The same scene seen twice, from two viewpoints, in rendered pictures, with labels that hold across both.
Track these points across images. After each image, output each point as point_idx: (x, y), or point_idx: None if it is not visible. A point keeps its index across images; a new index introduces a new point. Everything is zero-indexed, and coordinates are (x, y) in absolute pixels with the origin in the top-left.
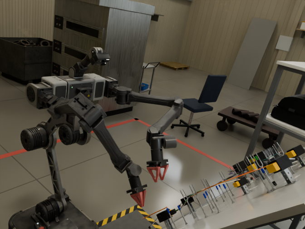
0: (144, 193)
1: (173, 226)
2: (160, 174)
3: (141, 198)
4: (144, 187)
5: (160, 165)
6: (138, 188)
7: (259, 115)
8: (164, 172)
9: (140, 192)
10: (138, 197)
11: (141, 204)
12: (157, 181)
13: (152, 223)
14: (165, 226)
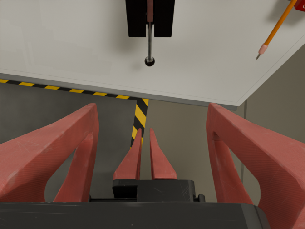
0: (132, 166)
1: (56, 4)
2: (87, 166)
3: (157, 151)
4: (115, 198)
5: (268, 224)
6: (181, 199)
7: None
8: (70, 144)
9: (174, 175)
10: (138, 178)
11: (154, 135)
12: (218, 105)
13: (151, 53)
14: (9, 76)
